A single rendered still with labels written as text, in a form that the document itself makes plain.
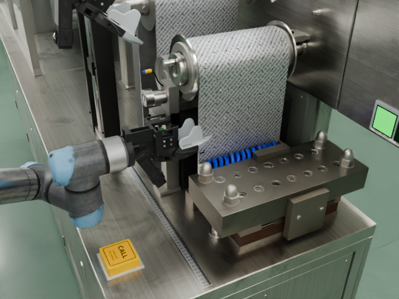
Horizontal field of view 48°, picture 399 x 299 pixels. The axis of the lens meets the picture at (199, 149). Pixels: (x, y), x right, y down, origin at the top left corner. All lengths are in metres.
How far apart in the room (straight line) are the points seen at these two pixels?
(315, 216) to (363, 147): 2.25
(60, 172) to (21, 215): 1.76
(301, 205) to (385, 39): 0.38
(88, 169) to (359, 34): 0.63
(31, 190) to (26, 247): 1.45
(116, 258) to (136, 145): 0.25
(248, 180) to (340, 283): 0.40
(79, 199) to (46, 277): 1.34
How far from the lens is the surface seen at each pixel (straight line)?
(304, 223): 1.06
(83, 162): 0.92
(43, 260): 2.37
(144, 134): 0.95
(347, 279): 1.27
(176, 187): 1.19
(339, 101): 1.10
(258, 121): 1.11
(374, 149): 3.29
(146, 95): 1.03
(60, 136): 1.49
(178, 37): 1.01
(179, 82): 0.99
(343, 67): 1.08
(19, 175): 1.00
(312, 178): 1.06
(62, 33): 0.88
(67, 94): 1.77
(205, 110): 1.01
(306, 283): 1.16
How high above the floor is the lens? 1.63
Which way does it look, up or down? 32 degrees down
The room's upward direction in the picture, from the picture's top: 1 degrees clockwise
